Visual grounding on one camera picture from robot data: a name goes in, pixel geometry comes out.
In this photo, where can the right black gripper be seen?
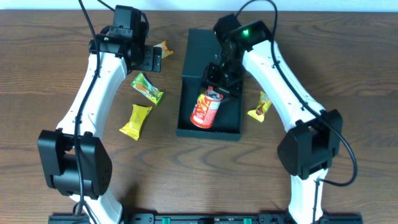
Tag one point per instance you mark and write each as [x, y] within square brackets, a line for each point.
[222, 78]

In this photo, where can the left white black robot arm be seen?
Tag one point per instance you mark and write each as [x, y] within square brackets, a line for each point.
[73, 157]

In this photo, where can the green orange snack packet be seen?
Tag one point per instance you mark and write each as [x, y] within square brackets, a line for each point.
[144, 86]

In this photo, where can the red Pringles can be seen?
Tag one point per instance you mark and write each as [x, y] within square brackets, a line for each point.
[205, 109]

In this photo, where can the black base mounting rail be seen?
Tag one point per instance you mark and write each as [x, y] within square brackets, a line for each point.
[263, 218]

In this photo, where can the yellow brown chocolate snack packet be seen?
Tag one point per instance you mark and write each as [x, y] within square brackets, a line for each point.
[262, 108]

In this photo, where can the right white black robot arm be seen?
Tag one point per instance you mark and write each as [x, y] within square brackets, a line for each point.
[307, 150]

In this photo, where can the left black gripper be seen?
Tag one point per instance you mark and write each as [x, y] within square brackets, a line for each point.
[155, 58]

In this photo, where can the orange cracker snack packet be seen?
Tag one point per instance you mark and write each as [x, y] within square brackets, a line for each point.
[165, 49]

